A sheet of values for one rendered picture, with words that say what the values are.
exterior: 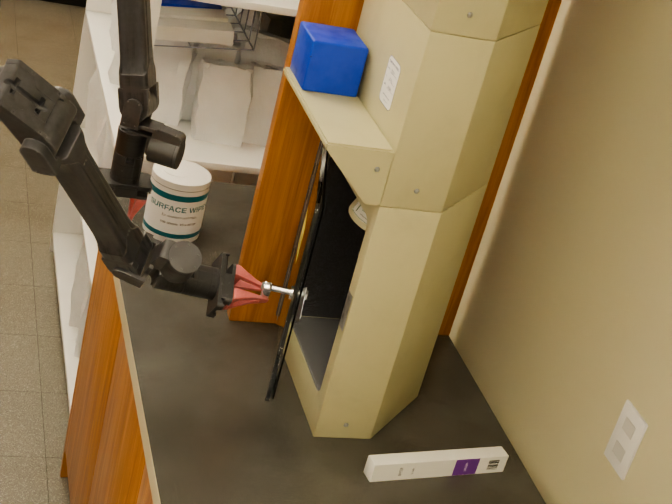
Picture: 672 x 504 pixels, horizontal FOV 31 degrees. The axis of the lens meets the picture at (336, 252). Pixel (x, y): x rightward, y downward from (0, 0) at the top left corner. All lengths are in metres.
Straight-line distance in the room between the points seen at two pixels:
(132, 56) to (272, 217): 0.41
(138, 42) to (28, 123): 0.57
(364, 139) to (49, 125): 0.50
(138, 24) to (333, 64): 0.39
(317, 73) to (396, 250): 0.33
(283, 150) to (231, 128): 0.99
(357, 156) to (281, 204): 0.46
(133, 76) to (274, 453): 0.73
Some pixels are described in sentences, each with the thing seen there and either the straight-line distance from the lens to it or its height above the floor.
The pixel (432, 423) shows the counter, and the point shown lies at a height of 0.94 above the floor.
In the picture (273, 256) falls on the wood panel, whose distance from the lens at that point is 2.38.
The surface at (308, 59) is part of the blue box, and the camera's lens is 2.03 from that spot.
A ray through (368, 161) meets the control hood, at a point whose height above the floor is 1.49.
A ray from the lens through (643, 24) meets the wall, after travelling 2.14.
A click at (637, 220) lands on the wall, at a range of 2.06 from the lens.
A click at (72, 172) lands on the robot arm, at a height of 1.42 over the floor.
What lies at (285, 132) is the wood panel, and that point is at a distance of 2.26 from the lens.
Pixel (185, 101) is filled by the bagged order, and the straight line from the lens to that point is 3.35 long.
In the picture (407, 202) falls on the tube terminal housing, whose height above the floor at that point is 1.42.
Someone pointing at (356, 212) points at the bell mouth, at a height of 1.33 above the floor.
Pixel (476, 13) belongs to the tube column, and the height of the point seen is 1.75.
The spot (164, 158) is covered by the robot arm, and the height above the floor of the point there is 1.27.
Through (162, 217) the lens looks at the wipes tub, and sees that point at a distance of 2.65.
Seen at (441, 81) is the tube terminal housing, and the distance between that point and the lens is 1.88.
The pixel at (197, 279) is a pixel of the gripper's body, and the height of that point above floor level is 1.19.
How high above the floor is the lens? 2.20
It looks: 27 degrees down
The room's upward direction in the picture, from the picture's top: 15 degrees clockwise
